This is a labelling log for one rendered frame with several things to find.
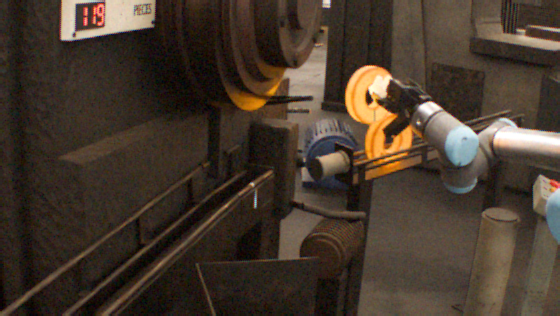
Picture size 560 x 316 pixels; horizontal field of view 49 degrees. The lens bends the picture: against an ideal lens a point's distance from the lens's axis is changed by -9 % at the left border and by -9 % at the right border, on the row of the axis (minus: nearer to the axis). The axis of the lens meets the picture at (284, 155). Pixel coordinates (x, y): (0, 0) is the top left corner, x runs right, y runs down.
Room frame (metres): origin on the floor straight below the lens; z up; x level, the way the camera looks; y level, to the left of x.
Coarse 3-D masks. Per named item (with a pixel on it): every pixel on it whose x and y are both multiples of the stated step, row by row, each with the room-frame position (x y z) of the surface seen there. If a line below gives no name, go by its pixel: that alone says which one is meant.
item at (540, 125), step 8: (544, 80) 3.50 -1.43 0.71; (552, 80) 3.35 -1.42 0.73; (544, 88) 3.48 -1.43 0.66; (552, 88) 3.33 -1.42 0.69; (544, 96) 3.46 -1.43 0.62; (552, 96) 3.32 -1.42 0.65; (544, 104) 3.44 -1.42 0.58; (552, 104) 3.30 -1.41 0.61; (544, 112) 3.42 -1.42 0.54; (552, 112) 3.28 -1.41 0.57; (536, 120) 3.55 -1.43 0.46; (544, 120) 3.40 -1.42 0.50; (552, 120) 3.26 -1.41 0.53; (536, 128) 3.53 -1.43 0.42; (544, 128) 3.38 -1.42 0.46; (552, 128) 3.24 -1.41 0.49; (536, 168) 3.42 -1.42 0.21; (528, 176) 3.54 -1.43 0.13; (536, 176) 3.39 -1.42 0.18; (544, 176) 3.25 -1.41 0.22; (552, 176) 3.12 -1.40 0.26
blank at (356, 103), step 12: (360, 72) 1.77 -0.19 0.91; (372, 72) 1.77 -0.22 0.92; (384, 72) 1.80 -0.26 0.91; (348, 84) 1.76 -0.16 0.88; (360, 84) 1.75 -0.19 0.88; (372, 84) 1.77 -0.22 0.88; (348, 96) 1.75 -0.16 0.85; (360, 96) 1.75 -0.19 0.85; (348, 108) 1.76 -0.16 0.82; (360, 108) 1.75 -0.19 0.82; (372, 108) 1.78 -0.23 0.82; (360, 120) 1.76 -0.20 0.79; (372, 120) 1.78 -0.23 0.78
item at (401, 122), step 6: (402, 114) 1.65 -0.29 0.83; (408, 114) 1.65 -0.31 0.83; (396, 120) 1.67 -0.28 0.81; (402, 120) 1.65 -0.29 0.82; (408, 120) 1.66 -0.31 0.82; (390, 126) 1.69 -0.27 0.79; (396, 126) 1.67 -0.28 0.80; (402, 126) 1.68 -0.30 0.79; (408, 126) 1.69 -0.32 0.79; (384, 132) 1.71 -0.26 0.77; (390, 132) 1.69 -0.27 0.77; (396, 132) 1.70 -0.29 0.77
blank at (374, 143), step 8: (384, 120) 1.80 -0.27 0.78; (376, 128) 1.79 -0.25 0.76; (408, 128) 1.86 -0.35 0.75; (368, 136) 1.80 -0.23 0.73; (376, 136) 1.79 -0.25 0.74; (384, 136) 1.80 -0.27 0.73; (400, 136) 1.84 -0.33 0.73; (408, 136) 1.86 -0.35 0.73; (368, 144) 1.79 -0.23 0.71; (376, 144) 1.79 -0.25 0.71; (392, 144) 1.86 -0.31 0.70; (400, 144) 1.84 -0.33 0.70; (408, 144) 1.86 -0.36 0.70; (368, 152) 1.80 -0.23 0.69; (376, 152) 1.79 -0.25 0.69; (384, 152) 1.81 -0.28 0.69; (384, 160) 1.81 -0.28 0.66
